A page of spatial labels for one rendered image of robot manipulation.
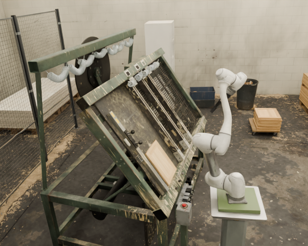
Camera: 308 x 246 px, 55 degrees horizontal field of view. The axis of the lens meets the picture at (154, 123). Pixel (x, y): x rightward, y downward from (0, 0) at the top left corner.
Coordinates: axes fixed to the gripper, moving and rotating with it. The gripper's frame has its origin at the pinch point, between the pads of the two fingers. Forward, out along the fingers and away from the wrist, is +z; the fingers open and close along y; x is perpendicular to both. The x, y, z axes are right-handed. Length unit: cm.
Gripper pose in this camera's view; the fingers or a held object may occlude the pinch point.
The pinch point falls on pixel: (213, 109)
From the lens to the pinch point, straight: 275.5
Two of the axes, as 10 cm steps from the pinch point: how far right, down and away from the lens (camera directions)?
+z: -5.5, 7.1, 4.4
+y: -4.5, 1.8, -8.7
